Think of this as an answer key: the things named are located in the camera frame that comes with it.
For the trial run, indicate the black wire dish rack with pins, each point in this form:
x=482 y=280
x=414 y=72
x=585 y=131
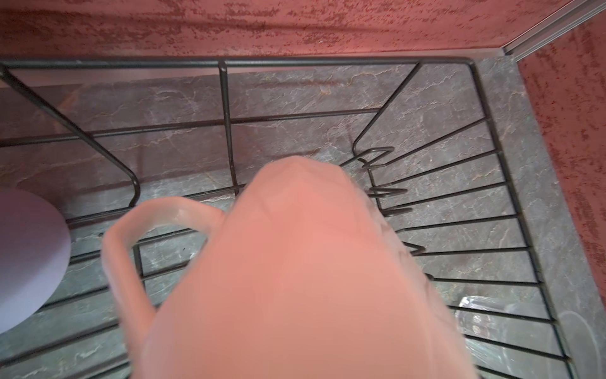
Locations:
x=420 y=135

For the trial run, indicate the aluminium corner post right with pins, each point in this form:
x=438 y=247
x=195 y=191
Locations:
x=555 y=25

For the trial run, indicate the lilac plastic cup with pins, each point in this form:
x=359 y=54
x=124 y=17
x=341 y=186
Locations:
x=35 y=253

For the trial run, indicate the white faceted mug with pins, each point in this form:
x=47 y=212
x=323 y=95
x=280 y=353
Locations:
x=302 y=278

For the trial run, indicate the clear plastic cup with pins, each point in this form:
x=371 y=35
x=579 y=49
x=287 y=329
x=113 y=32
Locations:
x=511 y=338

